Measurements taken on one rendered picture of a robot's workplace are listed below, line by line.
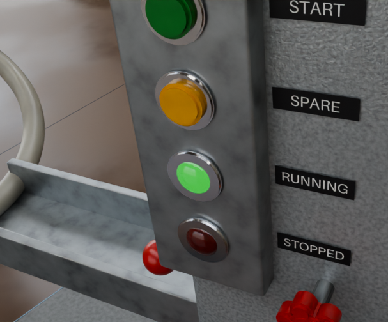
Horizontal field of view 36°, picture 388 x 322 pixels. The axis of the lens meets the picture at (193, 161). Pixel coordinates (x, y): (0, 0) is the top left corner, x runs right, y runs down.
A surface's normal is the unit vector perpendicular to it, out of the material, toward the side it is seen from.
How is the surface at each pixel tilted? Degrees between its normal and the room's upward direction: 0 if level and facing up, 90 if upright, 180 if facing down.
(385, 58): 90
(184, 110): 90
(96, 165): 0
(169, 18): 90
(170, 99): 90
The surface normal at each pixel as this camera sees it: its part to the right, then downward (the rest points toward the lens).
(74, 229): -0.09, -0.81
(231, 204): -0.46, 0.54
